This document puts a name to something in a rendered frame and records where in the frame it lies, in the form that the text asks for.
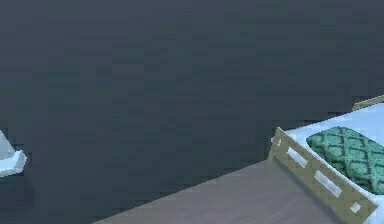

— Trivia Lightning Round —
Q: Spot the pale blue angular object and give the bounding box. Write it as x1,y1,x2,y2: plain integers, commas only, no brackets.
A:
0,129,28,178

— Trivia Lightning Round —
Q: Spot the olive framed pale blue bed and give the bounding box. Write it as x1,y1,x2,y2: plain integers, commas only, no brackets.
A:
268,94,384,224

